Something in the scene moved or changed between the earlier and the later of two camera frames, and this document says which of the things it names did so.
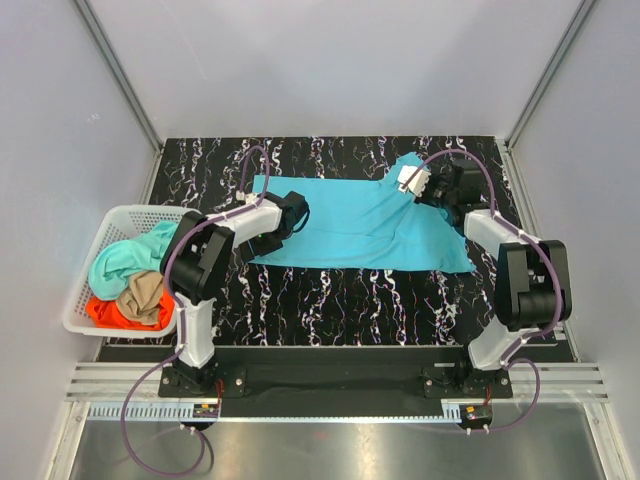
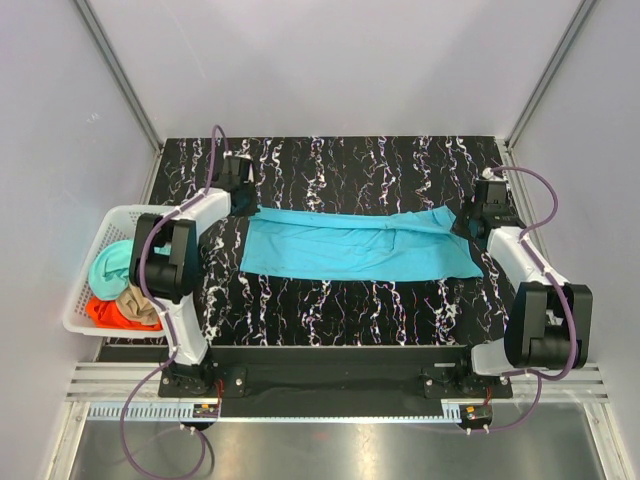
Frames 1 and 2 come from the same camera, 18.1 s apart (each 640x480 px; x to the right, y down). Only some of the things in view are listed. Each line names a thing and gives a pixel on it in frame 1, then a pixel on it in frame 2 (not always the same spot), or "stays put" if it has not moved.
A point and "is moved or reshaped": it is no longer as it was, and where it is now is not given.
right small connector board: [475, 414] stays put
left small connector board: [205, 411] stays put
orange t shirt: [104, 313] stays put
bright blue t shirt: [363, 223] is moved or reshaped
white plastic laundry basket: [119, 221] stays put
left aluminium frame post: [119, 74] stays put
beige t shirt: [141, 301] stays put
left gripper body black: [257, 247] → [245, 203]
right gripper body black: [432, 191] → [470, 226]
